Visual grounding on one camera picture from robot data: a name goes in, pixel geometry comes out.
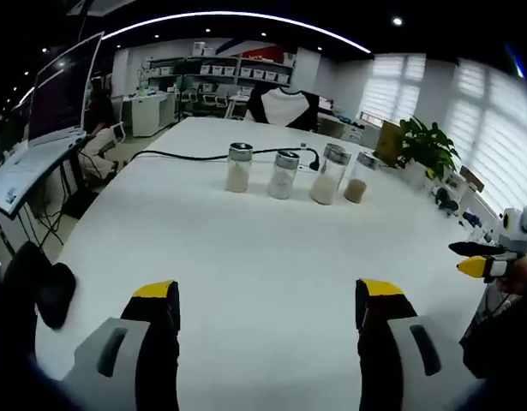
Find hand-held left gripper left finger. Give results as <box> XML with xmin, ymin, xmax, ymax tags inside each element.
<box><xmin>62</xmin><ymin>279</ymin><xmax>182</xmax><ymax>411</ymax></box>

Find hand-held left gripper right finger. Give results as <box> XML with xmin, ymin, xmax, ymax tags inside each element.
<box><xmin>355</xmin><ymin>278</ymin><xmax>487</xmax><ymax>411</ymax></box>

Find seasoning bottle with brown powder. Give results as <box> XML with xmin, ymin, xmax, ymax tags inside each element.
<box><xmin>343</xmin><ymin>151</ymin><xmax>382</xmax><ymax>205</ymax></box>

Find tall seasoning bottle white grains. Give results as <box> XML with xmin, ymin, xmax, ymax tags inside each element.
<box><xmin>308</xmin><ymin>143</ymin><xmax>352</xmax><ymax>206</ymax></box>

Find seasoning bottle with white powder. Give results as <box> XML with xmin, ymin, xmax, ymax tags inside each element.
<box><xmin>266</xmin><ymin>150</ymin><xmax>299</xmax><ymax>200</ymax></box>

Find seasoning bottle with beige powder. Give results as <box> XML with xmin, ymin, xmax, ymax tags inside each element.
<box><xmin>225</xmin><ymin>142</ymin><xmax>255</xmax><ymax>194</ymax></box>

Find person's right hand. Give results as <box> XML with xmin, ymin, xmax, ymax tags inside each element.
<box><xmin>496</xmin><ymin>255</ymin><xmax>527</xmax><ymax>296</ymax></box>

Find black and white device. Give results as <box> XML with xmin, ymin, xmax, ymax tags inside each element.
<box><xmin>434</xmin><ymin>182</ymin><xmax>461</xmax><ymax>217</ymax></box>

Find green potted plant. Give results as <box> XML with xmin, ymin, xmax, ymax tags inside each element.
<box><xmin>395</xmin><ymin>116</ymin><xmax>462</xmax><ymax>189</ymax></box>

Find cardboard box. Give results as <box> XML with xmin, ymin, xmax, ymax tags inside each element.
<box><xmin>373</xmin><ymin>120</ymin><xmax>404</xmax><ymax>166</ymax></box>

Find white office chair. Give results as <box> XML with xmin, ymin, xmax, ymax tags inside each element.
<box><xmin>100</xmin><ymin>121</ymin><xmax>128</xmax><ymax>156</ymax></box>

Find white monitor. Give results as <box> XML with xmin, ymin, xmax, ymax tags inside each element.
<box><xmin>0</xmin><ymin>30</ymin><xmax>105</xmax><ymax>220</ymax></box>

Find white cabinet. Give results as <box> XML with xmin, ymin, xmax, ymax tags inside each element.
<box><xmin>121</xmin><ymin>92</ymin><xmax>177</xmax><ymax>138</ymax></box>

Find storage shelf with white bins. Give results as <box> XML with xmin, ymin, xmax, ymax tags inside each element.
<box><xmin>141</xmin><ymin>40</ymin><xmax>297</xmax><ymax>93</ymax></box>

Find black power cable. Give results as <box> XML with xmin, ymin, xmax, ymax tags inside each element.
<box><xmin>129</xmin><ymin>147</ymin><xmax>321</xmax><ymax>172</ymax></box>

